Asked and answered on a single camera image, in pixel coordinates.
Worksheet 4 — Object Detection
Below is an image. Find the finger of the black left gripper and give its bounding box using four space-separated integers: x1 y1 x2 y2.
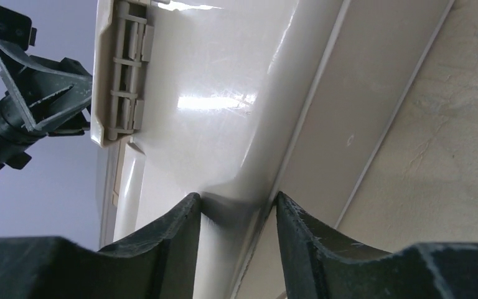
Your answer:
0 40 93 133

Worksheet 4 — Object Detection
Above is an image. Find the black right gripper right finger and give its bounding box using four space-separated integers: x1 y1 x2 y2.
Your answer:
276 192 478 298

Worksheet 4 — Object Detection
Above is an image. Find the beige translucent tool box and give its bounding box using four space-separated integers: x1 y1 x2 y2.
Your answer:
91 1 452 298

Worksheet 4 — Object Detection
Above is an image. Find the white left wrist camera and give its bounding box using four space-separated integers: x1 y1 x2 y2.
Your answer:
0 6 37 51

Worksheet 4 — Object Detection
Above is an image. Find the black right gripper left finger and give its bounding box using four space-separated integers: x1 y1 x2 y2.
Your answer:
0 193 201 298

